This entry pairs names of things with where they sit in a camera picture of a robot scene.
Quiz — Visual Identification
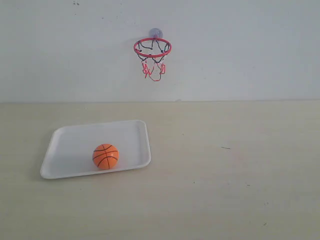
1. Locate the white rectangular plastic tray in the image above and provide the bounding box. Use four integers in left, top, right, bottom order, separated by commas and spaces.
40, 120, 151, 179

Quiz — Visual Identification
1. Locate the clear suction cup mount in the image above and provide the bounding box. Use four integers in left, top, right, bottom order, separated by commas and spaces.
148, 28, 163, 39

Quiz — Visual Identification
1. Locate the red mini basketball hoop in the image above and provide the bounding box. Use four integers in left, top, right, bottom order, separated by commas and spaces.
133, 37, 172, 82

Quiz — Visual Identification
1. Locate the small orange toy basketball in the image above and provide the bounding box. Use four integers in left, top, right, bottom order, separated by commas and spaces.
92, 143, 119, 170

